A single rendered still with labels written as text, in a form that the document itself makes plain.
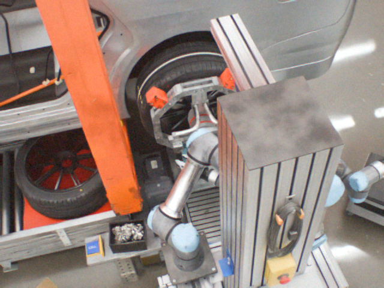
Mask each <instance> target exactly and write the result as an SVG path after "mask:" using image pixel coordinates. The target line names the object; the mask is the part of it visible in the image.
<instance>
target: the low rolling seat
mask: <svg viewBox="0 0 384 288"><path fill-rule="evenodd" d="M383 159H384V157H383V156H381V155H377V154H375V153H373V152H371V153H369V155H368V157H367V160H366V162H365V164H364V167H363V168H365V167H367V166H368V165H370V164H371V163H373V162H375V161H377V160H383ZM355 214H356V215H359V216H361V217H364V218H366V219H368V220H371V221H373V222H375V223H378V224H381V225H383V226H384V178H382V179H380V180H378V181H377V182H375V183H373V184H372V185H371V187H370V189H369V192H368V195H367V197H366V198H365V200H364V201H363V202H360V203H356V202H353V201H352V200H350V201H349V203H348V205H347V208H346V209H345V210H344V215H346V216H352V215H355Z"/></svg>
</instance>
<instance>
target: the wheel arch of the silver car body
mask: <svg viewBox="0 0 384 288"><path fill-rule="evenodd" d="M171 37H172V41H174V42H175V43H176V45H177V44H181V43H187V42H192V41H193V42H195V41H207V42H212V43H216V41H215V39H214V37H213V34H212V32H211V30H193V31H186V32H181V33H178V34H175V35H173V36H171ZM171 37H169V38H171ZM169 38H167V39H165V40H163V41H160V42H158V43H157V44H155V45H153V46H152V47H151V48H150V49H148V50H147V51H146V52H145V53H144V54H143V55H142V56H140V57H139V58H138V60H137V61H136V63H135V64H134V65H133V67H132V68H131V70H130V72H129V74H128V76H127V79H126V81H125V85H124V93H123V100H124V107H125V111H126V113H127V115H128V117H129V118H130V117H131V114H130V108H129V104H128V98H127V93H126V89H125V88H126V84H127V80H128V79H132V78H135V77H138V75H139V73H140V71H141V70H142V69H143V68H144V66H145V65H146V64H147V63H148V62H149V60H151V58H153V57H154V56H155V55H154V46H156V48H155V51H156V54H158V53H160V52H162V51H164V50H165V49H166V43H167V42H168V41H169ZM166 50H167V49H166Z"/></svg>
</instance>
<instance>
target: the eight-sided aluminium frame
mask: <svg viewBox="0 0 384 288"><path fill-rule="evenodd" d="M214 90H218V91H220V92H222V93H224V94H226V95H229V94H233V93H236V88H235V87H234V89H233V90H231V89H227V88H223V84H222V81H221V79H220V77H217V76H215V77H210V78H205V79H200V80H195V81H191V82H185V83H179V84H176V85H175V86H173V88H172V89H171V90H170V91H169V92H168V93H167V98H168V102H167V103H166V104H165V105H164V106H163V107H162V108H160V109H159V108H157V107H155V106H153V107H152V109H151V118H152V123H153V126H154V134H155V139H156V141H157V143H159V144H160V145H164V146H168V147H170V148H173V145H172V143H169V140H168V137H169V136H170V135H168V134H164V133H162V132H161V125H160V118H161V117H162V116H163V115H164V114H165V113H166V112H167V111H168V110H169V109H170V108H171V107H172V106H173V105H174V104H175V103H176V102H177V101H178V100H179V99H180V98H181V97H184V96H188V95H192V94H199V93H203V92H209V91H214Z"/></svg>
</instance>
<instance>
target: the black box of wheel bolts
mask: <svg viewBox="0 0 384 288"><path fill-rule="evenodd" d="M109 246H110V249H111V251H112V253H113V254H118V253H128V252H134V251H145V250H148V243H147V228H146V224H145V219H137V220H127V221H121V222H120V221H116V222H115V223H114V222H110V223H109Z"/></svg>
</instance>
